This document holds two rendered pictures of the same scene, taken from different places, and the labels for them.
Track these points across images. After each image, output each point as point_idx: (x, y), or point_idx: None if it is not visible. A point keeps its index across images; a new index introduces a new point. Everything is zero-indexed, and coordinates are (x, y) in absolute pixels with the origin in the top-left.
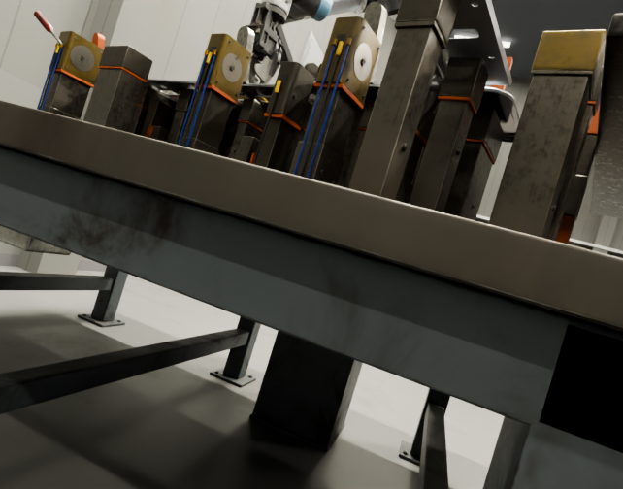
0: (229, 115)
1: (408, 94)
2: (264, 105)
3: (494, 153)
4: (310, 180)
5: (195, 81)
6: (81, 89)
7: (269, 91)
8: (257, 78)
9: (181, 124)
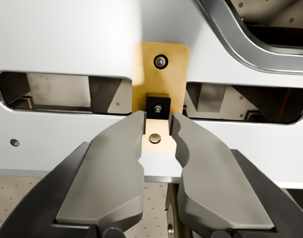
0: (105, 90)
1: None
2: (159, 40)
3: None
4: None
5: (11, 175)
6: None
7: (250, 152)
8: (141, 144)
9: (19, 97)
